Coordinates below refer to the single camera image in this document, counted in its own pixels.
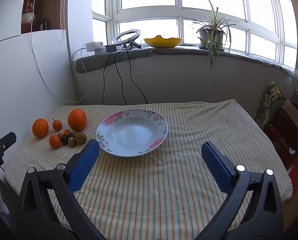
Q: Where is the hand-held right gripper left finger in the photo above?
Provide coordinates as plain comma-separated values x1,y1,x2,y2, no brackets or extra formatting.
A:
15,139,101,240

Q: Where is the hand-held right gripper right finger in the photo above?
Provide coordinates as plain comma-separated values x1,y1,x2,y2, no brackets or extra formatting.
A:
194,141,285,240

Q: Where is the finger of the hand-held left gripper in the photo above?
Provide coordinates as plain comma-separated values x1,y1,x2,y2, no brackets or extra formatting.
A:
0,131,17,156

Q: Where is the brown kiwi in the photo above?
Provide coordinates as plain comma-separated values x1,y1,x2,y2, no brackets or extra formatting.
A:
75,132,87,145

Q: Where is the medium orange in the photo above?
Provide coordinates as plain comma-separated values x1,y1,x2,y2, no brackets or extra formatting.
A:
32,118,50,138

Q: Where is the large orange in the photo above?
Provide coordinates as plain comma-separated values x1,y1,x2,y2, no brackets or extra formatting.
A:
68,108,87,132

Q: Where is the white bowl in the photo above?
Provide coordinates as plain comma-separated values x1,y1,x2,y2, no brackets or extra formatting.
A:
96,108,169,158

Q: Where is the striped tablecloth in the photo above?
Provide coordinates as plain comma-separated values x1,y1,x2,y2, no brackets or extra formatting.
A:
4,99,293,240

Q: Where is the red bag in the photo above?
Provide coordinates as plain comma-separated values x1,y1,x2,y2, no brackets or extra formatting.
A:
263,123,298,196

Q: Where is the green printed bag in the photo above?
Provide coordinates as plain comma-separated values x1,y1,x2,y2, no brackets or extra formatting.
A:
255,82,287,130

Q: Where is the cardboard box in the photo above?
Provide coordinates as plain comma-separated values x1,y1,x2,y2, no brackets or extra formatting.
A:
282,99,298,157

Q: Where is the grey windowsill cover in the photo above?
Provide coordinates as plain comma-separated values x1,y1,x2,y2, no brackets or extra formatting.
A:
76,47,296,75

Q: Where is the white power strip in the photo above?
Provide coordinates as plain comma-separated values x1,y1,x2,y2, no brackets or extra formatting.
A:
86,41,104,52

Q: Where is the red figurine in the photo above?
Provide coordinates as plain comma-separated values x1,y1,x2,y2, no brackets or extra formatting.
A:
22,0,37,33

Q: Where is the potted spider plant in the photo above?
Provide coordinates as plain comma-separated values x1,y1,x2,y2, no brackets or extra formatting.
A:
191,0,237,69

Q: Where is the yellow cloth on sill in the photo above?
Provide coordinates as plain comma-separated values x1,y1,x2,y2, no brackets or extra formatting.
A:
143,35,183,49

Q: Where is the white cable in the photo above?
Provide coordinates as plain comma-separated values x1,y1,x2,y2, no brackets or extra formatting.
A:
30,0,90,103

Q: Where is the black cable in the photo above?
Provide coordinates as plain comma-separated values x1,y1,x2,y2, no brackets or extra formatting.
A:
114,51,128,105
126,47,148,104
102,52,112,105

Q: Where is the ring light on tripod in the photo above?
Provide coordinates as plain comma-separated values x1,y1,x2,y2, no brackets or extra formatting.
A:
112,29,142,50

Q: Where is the white bead blind cord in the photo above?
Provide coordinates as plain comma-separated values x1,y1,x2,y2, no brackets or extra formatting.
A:
60,0,66,40

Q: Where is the wooden wall shelf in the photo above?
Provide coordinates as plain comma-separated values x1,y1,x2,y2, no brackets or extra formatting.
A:
21,0,70,35

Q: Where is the white window frame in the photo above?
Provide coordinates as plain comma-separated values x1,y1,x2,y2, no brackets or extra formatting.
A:
92,0,298,69

